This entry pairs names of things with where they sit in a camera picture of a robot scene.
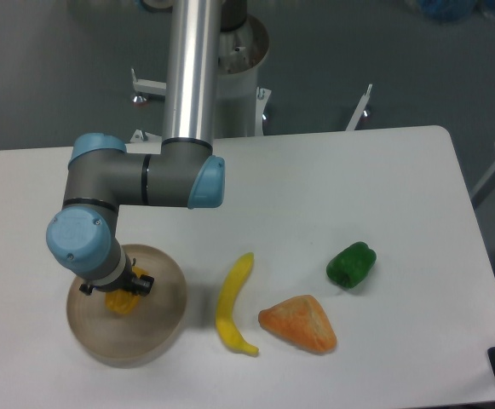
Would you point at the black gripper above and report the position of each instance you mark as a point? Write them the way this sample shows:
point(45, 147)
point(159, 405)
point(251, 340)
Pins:
point(139, 286)

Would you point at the yellow toy pepper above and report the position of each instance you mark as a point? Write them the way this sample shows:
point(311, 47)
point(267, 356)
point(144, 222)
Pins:
point(122, 301)

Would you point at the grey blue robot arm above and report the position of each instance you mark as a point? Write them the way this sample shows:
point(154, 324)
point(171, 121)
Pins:
point(103, 175)

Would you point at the beige round plate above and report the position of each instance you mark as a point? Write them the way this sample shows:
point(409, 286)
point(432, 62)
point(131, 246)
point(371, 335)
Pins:
point(128, 340)

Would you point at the green toy pepper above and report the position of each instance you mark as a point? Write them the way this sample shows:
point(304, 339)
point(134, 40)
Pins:
point(352, 265)

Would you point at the yellow toy banana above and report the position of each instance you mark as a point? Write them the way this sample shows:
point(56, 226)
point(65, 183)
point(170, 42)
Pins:
point(226, 327)

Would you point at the orange toy bread wedge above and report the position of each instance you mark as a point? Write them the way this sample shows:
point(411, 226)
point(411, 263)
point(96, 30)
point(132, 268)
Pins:
point(302, 321)

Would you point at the blue bag in background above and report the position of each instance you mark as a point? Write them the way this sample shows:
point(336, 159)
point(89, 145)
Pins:
point(453, 11)

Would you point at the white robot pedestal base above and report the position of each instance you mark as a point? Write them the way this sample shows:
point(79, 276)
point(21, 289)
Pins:
point(238, 85)

